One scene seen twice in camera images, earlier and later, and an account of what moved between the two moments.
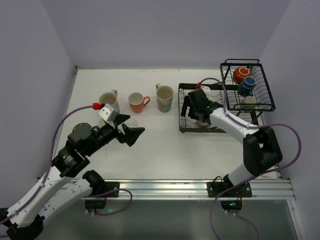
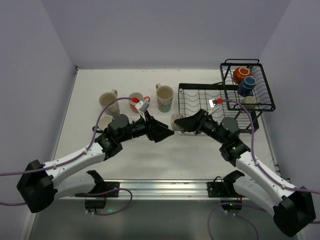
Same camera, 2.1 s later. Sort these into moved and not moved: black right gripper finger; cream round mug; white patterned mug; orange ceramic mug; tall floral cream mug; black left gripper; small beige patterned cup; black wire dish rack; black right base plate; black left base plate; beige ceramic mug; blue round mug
Moved: black left gripper; small beige patterned cup; white patterned mug; black right gripper finger
Not moved: beige ceramic mug; tall floral cream mug; black wire dish rack; orange ceramic mug; cream round mug; blue round mug; black left base plate; black right base plate
